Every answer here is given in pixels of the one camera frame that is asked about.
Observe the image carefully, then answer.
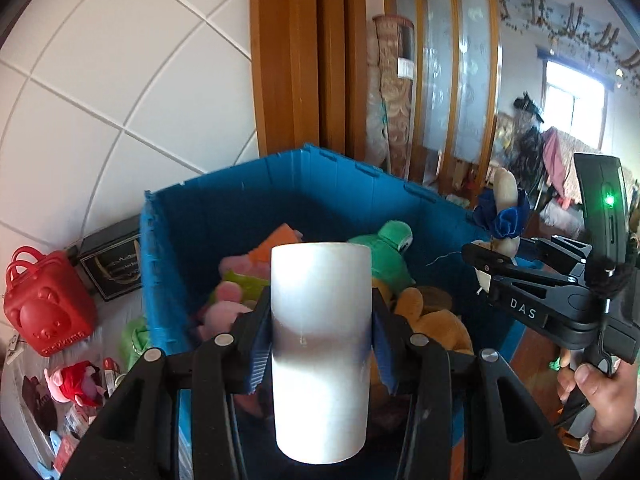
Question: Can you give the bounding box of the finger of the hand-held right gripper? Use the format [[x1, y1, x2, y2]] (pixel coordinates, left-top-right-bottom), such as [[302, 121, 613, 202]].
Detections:
[[517, 234, 593, 267], [462, 241, 590, 286]]

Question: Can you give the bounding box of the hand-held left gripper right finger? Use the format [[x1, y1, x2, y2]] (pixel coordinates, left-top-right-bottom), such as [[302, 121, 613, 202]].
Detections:
[[370, 287, 583, 480]]

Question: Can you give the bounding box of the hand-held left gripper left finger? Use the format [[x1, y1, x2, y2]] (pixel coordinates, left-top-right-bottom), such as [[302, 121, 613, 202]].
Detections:
[[60, 294, 275, 480]]

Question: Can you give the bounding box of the white paper roll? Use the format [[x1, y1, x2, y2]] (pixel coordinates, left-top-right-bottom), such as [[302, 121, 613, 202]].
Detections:
[[270, 241, 373, 465]]

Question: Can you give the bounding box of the cream plush with blue bow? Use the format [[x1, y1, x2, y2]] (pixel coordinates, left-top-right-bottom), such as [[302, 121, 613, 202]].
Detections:
[[472, 166, 532, 297]]

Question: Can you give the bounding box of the blue plastic crate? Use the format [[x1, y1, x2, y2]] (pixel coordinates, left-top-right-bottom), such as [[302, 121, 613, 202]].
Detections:
[[139, 143, 546, 480]]

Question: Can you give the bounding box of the person's right forearm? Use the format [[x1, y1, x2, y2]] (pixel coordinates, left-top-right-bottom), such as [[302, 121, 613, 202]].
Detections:
[[584, 417, 638, 456]]

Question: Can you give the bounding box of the person's right hand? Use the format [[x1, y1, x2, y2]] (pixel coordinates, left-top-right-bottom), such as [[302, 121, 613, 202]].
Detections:
[[557, 350, 640, 442]]

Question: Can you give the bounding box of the pink pig plush teal dress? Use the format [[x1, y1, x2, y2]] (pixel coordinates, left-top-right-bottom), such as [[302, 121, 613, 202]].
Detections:
[[194, 280, 261, 343]]

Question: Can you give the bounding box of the brown plush toy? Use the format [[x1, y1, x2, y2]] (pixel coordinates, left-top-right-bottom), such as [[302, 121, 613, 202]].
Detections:
[[372, 285, 476, 361]]

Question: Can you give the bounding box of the green frog plush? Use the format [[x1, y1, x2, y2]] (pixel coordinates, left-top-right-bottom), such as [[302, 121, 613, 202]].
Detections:
[[222, 269, 271, 303]]

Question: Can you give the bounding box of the pink hanging cloth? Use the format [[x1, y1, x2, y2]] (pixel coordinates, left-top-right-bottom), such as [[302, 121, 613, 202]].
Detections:
[[542, 127, 576, 186]]

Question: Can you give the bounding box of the dark green plush toy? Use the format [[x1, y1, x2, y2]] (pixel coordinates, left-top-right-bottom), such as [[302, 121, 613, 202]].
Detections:
[[346, 220, 417, 292]]

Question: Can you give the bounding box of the pig plush orange dress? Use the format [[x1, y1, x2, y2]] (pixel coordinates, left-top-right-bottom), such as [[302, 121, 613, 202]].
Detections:
[[219, 222, 305, 281]]

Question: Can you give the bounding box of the black garment on stand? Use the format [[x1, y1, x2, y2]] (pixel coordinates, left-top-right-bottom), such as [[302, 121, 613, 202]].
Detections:
[[512, 92, 547, 181]]

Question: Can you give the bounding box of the light green plush toy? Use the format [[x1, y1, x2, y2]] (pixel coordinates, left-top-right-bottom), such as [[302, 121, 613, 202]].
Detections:
[[120, 317, 151, 372]]

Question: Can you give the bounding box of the window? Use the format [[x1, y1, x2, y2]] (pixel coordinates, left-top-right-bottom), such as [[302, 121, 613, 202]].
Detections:
[[542, 57, 608, 153]]

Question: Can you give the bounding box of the pile of small toys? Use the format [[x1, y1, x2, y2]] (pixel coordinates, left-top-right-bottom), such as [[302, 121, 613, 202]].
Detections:
[[0, 305, 151, 480]]

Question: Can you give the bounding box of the black box gold print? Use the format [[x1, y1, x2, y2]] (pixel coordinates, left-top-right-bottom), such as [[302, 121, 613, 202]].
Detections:
[[77, 215, 143, 302]]

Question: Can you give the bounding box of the pig plush red dress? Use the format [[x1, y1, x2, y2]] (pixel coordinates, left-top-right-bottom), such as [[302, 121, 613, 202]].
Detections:
[[44, 360, 108, 408]]

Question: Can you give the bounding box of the brown patterned rolled carpet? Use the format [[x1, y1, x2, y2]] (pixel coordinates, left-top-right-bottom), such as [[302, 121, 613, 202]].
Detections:
[[372, 15, 418, 181]]

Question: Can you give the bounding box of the grey rolled carpet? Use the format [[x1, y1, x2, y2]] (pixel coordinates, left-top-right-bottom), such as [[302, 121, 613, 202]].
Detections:
[[367, 25, 391, 171]]

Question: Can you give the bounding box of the wooden frosted glass partition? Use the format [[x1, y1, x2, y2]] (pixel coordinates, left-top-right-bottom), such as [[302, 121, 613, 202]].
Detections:
[[382, 0, 503, 196]]

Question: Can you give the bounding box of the red toy suitcase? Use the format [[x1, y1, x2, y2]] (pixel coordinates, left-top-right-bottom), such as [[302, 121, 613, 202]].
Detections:
[[4, 246, 98, 357]]

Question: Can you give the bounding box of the red pink small packet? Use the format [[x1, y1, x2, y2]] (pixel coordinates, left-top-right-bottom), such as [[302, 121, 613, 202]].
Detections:
[[52, 435, 83, 473]]

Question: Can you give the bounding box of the dark red pouch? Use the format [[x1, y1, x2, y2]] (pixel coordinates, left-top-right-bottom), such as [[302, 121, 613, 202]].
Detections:
[[22, 375, 56, 433]]

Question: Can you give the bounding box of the light blue plastic toy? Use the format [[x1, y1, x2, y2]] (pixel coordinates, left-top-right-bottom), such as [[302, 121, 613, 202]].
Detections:
[[37, 430, 76, 478]]

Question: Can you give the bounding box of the wall branch decoration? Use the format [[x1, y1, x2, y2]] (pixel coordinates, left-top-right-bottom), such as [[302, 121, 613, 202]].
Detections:
[[500, 0, 640, 91]]

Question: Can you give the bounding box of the wooden wall pillar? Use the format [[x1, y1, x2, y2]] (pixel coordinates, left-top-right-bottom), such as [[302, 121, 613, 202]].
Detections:
[[250, 0, 386, 166]]

